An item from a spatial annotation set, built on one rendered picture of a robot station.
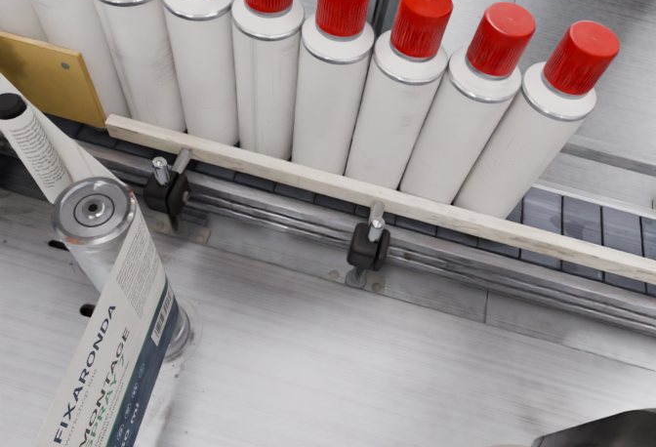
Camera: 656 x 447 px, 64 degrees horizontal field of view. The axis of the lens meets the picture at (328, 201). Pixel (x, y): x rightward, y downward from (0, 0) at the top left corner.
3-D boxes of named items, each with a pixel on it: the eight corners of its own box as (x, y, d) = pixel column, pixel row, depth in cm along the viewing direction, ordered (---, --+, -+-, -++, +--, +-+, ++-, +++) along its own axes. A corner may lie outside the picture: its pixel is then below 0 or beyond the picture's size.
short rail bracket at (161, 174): (158, 242, 50) (131, 170, 39) (184, 188, 53) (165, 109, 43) (190, 251, 49) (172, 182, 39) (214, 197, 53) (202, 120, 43)
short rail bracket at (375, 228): (336, 292, 49) (354, 231, 39) (343, 264, 50) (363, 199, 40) (369, 301, 49) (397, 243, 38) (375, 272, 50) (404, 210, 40)
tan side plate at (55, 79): (2, 104, 48) (-48, 26, 40) (7, 99, 48) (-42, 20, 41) (105, 133, 47) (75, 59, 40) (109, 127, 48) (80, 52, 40)
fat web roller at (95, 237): (118, 350, 39) (20, 235, 23) (144, 296, 42) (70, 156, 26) (177, 368, 39) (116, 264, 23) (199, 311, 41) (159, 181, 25)
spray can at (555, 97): (449, 224, 48) (554, 58, 31) (452, 179, 51) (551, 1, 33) (505, 237, 48) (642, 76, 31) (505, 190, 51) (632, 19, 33)
